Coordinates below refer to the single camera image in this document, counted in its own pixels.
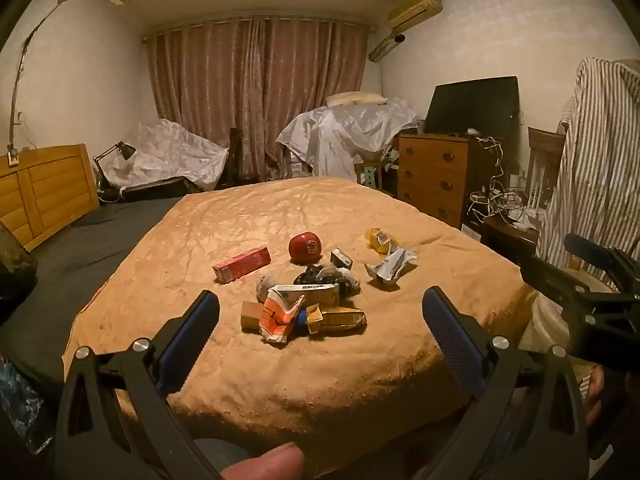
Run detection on white plastic bucket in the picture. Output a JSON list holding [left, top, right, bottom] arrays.
[[529, 265, 621, 363]]

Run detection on yellow cardboard box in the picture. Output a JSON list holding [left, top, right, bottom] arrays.
[[305, 305, 367, 336]]

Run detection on tangled cables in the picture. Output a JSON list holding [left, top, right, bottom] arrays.
[[467, 132, 543, 226]]

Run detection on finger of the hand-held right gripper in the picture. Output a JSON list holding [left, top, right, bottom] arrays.
[[519, 254, 608, 330], [563, 233, 640, 293]]

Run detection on orange white crumpled packet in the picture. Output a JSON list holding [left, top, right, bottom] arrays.
[[259, 292, 306, 347]]

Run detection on pale pillow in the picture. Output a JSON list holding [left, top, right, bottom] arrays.
[[325, 91, 388, 107]]

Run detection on pink curtain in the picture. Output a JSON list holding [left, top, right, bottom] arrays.
[[141, 12, 371, 183]]

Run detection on wall cable conduit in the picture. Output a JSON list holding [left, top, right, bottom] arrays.
[[7, 2, 61, 156]]

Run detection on dark bed sheet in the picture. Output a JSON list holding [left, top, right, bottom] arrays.
[[0, 195, 183, 386]]

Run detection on patterned plastic bag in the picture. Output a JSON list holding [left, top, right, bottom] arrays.
[[0, 355, 53, 453]]

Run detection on beige ball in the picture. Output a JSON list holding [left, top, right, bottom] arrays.
[[256, 276, 282, 303]]

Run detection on small wooden chair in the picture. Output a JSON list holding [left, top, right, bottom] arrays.
[[354, 160, 396, 196]]

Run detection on white sock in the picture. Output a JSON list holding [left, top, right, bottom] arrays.
[[335, 269, 362, 293]]

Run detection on wooden headboard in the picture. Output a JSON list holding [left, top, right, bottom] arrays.
[[0, 143, 101, 253]]

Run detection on striped sheet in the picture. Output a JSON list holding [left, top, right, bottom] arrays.
[[535, 55, 640, 291]]

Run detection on person's foot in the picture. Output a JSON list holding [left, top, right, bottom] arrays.
[[585, 367, 607, 428]]

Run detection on dark cloth lump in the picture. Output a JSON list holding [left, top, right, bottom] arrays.
[[0, 222, 38, 326]]

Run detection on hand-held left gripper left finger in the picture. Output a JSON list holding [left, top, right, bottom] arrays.
[[54, 290, 221, 480]]

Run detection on dark side table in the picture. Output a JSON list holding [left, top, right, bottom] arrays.
[[482, 212, 543, 266]]

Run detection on white wrapper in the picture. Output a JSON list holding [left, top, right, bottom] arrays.
[[364, 245, 418, 291]]

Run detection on wooden dresser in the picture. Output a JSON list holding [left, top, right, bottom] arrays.
[[397, 132, 476, 231]]

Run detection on air conditioner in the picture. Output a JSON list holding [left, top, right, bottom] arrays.
[[387, 0, 443, 31]]

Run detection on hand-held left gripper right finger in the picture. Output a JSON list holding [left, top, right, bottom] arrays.
[[421, 286, 588, 480]]

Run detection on red ball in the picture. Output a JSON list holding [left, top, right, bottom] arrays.
[[288, 231, 323, 265]]

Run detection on small white plastic cover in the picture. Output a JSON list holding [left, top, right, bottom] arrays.
[[102, 119, 230, 193]]

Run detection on large white plastic cover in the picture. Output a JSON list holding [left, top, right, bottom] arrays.
[[276, 97, 418, 183]]

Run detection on tall wooden chair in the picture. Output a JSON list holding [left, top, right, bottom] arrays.
[[527, 127, 566, 208]]

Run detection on small brown box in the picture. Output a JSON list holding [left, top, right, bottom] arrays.
[[241, 301, 273, 333]]

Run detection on black desk lamp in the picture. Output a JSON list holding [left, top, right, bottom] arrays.
[[92, 141, 137, 196]]

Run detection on yellow crumpled wrapper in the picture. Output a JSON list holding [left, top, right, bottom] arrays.
[[365, 227, 401, 256]]

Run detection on black television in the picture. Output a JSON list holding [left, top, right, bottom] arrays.
[[425, 76, 519, 158]]

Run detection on long pink box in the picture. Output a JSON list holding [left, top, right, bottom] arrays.
[[212, 246, 272, 283]]

